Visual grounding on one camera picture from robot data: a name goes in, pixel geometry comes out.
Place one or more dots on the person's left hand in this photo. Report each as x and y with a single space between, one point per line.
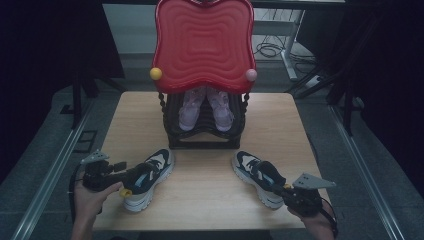
88 205

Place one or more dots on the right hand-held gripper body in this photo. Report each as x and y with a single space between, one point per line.
305 200

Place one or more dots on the navy and white sneaker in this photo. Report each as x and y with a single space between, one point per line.
151 176
256 173

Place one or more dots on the metal floor rail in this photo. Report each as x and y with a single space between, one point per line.
363 170
50 180

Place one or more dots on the black floor tape marks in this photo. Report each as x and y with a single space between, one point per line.
85 141

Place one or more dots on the black tripod stand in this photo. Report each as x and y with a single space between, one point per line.
346 100

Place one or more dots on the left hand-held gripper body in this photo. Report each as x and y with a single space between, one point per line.
98 176

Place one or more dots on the white metal desk frame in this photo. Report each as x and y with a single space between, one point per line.
288 50

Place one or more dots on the person's right hand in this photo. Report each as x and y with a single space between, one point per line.
318 221

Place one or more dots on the black curtain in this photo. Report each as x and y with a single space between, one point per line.
40 66
390 83

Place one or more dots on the black metal stand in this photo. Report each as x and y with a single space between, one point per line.
77 100

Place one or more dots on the red and black shoe rack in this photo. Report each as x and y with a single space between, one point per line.
203 43

